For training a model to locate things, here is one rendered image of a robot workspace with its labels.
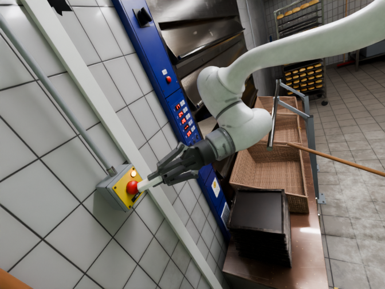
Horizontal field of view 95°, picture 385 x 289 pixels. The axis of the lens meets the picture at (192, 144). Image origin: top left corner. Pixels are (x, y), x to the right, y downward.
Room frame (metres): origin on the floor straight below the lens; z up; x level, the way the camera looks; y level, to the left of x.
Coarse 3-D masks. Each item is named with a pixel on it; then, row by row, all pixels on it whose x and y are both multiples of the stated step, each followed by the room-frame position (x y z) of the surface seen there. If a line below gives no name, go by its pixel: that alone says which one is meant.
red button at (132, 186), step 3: (129, 183) 0.44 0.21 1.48; (132, 183) 0.44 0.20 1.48; (135, 183) 0.44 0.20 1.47; (129, 186) 0.43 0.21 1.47; (132, 186) 0.43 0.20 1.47; (135, 186) 0.43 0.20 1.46; (129, 189) 0.43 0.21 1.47; (132, 189) 0.43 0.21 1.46; (135, 189) 0.43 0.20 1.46; (129, 192) 0.42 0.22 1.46; (132, 192) 0.42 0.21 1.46; (135, 192) 0.43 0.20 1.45
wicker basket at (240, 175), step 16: (256, 144) 1.36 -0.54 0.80; (240, 160) 1.24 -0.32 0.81; (256, 160) 1.38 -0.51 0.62; (272, 160) 1.30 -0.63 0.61; (288, 160) 1.23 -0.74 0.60; (240, 176) 1.11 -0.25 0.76; (256, 176) 1.22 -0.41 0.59; (272, 176) 1.14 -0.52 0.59; (288, 176) 1.07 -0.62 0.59; (304, 176) 0.88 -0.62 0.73; (288, 192) 0.93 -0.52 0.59; (304, 192) 0.77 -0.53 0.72; (304, 208) 0.74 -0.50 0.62
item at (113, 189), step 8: (120, 168) 0.49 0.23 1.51; (128, 168) 0.47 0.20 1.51; (120, 176) 0.45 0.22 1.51; (128, 176) 0.46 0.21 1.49; (136, 176) 0.47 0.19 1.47; (104, 184) 0.44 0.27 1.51; (112, 184) 0.42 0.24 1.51; (120, 184) 0.43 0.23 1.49; (104, 192) 0.43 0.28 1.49; (112, 192) 0.41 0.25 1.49; (120, 192) 0.42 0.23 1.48; (112, 200) 0.43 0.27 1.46; (120, 200) 0.41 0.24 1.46; (128, 200) 0.42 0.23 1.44; (136, 200) 0.44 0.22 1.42; (120, 208) 0.42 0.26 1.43; (128, 208) 0.41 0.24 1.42
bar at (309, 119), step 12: (276, 84) 1.62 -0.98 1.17; (276, 96) 1.33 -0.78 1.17; (300, 96) 1.62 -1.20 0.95; (276, 108) 1.14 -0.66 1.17; (288, 108) 1.28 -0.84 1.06; (312, 120) 1.18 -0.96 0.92; (312, 132) 1.18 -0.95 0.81; (312, 144) 1.19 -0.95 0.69; (312, 156) 1.19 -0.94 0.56; (312, 168) 1.20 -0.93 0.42
